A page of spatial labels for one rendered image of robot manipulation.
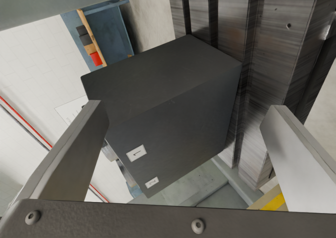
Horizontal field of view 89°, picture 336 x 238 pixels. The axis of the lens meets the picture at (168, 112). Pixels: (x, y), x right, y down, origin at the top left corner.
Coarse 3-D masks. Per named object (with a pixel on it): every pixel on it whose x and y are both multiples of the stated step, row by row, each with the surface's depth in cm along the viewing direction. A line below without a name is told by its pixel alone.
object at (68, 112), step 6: (84, 96) 441; (72, 102) 434; (78, 102) 442; (84, 102) 449; (54, 108) 421; (60, 108) 428; (66, 108) 435; (72, 108) 442; (78, 108) 450; (60, 114) 435; (66, 114) 443; (72, 114) 450; (66, 120) 451; (72, 120) 459
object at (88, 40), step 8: (112, 0) 353; (128, 0) 310; (88, 8) 341; (96, 8) 294; (104, 8) 299; (112, 8) 347; (80, 16) 315; (120, 16) 322; (120, 24) 349; (80, 32) 326; (88, 32) 320; (120, 32) 380; (88, 40) 337; (128, 40) 350; (88, 48) 346; (96, 48) 326; (128, 48) 382; (96, 56) 352; (128, 56) 395; (96, 64) 361; (104, 64) 345
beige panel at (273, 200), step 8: (272, 192) 139; (280, 192) 138; (264, 200) 136; (272, 200) 134; (280, 200) 133; (248, 208) 134; (256, 208) 133; (264, 208) 131; (272, 208) 130; (280, 208) 130
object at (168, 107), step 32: (128, 64) 24; (160, 64) 23; (192, 64) 22; (224, 64) 21; (96, 96) 20; (128, 96) 20; (160, 96) 19; (192, 96) 20; (224, 96) 24; (128, 128) 18; (160, 128) 21; (192, 128) 25; (224, 128) 30; (128, 160) 22; (160, 160) 26; (192, 160) 32
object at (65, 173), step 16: (80, 112) 9; (96, 112) 9; (80, 128) 8; (96, 128) 10; (64, 144) 7; (80, 144) 8; (96, 144) 10; (48, 160) 7; (64, 160) 7; (80, 160) 8; (96, 160) 10; (32, 176) 6; (48, 176) 6; (64, 176) 7; (80, 176) 8; (32, 192) 6; (48, 192) 6; (64, 192) 7; (80, 192) 8
